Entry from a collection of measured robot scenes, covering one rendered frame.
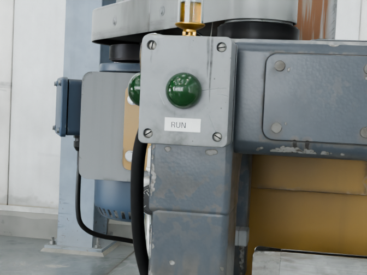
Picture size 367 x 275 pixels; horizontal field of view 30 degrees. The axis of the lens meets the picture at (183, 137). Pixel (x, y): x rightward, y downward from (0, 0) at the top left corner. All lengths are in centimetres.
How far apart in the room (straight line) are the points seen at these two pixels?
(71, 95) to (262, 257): 43
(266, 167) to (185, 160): 25
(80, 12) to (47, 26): 64
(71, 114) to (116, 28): 15
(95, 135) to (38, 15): 526
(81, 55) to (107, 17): 458
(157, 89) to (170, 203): 11
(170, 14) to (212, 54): 31
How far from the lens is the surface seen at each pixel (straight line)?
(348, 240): 91
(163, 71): 57
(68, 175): 568
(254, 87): 61
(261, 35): 72
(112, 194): 107
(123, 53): 108
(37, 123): 624
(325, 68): 60
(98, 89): 104
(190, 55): 56
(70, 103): 106
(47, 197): 625
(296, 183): 85
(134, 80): 58
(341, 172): 85
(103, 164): 104
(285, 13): 74
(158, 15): 89
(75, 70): 564
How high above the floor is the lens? 128
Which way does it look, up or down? 3 degrees down
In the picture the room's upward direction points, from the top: 3 degrees clockwise
